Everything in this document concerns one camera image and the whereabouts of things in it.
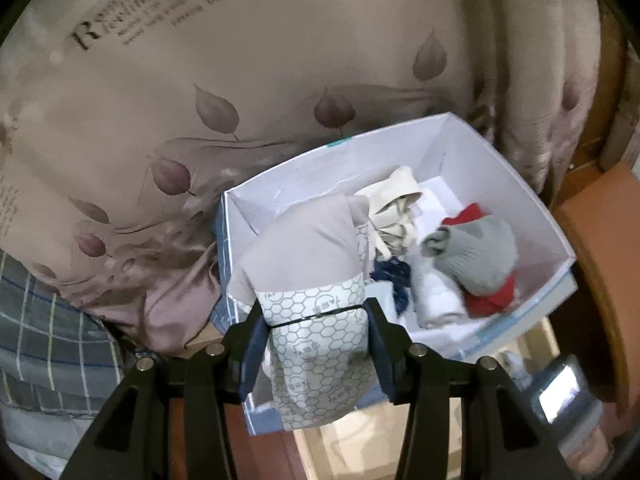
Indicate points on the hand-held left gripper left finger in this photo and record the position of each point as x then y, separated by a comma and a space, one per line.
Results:
252, 355

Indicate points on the navy blue underwear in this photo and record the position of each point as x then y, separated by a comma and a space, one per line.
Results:
397, 280

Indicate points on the beige leaf print curtain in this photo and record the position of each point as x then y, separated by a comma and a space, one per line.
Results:
250, 60

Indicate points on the white underwear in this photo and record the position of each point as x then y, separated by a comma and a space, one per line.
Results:
435, 290

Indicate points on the grey sock bundle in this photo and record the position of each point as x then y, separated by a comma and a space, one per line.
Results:
480, 255

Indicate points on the pale small underwear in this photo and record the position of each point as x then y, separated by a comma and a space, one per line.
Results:
515, 370

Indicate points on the red underwear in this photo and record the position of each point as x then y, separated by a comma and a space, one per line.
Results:
492, 302

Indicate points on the grey nightstand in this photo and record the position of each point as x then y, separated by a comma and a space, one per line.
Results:
205, 342

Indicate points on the white cardboard box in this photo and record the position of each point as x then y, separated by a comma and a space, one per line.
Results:
475, 170

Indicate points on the grey plaid blanket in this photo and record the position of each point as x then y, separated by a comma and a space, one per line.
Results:
45, 340

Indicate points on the blue checked cloth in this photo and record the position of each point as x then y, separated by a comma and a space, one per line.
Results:
220, 270

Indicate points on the hexagon print underwear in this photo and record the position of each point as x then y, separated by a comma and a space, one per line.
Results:
310, 270

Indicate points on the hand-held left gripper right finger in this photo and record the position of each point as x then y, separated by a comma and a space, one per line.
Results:
380, 355

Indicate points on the person's right hand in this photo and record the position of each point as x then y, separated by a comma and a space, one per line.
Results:
592, 455

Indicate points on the cream textured underwear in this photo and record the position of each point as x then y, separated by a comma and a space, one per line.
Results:
395, 195

